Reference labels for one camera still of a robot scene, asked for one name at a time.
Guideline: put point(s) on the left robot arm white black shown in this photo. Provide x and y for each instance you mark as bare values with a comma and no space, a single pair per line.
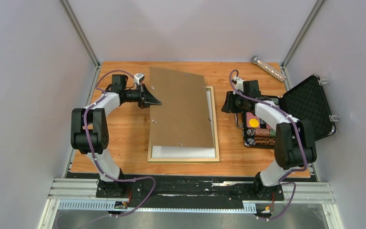
89,128

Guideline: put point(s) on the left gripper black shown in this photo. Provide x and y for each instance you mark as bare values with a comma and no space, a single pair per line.
146,98

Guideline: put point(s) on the brown frame backing board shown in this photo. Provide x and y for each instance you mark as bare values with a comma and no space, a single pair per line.
182,119

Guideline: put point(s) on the silver glitter microphone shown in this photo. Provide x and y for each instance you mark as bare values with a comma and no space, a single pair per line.
268,68

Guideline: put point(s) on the black poker chip case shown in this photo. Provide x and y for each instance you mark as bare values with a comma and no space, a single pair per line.
307,101

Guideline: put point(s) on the yellow poker chip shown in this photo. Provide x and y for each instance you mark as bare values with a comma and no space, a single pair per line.
253,123

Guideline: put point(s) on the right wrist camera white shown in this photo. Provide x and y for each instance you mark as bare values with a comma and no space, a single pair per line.
238,84

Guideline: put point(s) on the wooden picture frame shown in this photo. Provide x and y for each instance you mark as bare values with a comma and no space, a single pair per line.
216,142

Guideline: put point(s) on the autumn forest photo board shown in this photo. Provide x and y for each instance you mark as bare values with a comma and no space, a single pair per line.
183,152

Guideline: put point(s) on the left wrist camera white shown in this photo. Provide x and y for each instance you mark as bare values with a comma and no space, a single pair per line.
139,78

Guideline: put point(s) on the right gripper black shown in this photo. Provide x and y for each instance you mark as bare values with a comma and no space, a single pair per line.
228,106

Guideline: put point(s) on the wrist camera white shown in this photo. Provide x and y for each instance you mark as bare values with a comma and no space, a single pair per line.
139,78
238,84

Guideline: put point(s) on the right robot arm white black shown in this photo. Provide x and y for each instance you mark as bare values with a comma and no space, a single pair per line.
294,147

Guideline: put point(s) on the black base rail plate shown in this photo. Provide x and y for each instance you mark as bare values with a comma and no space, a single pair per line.
161,191

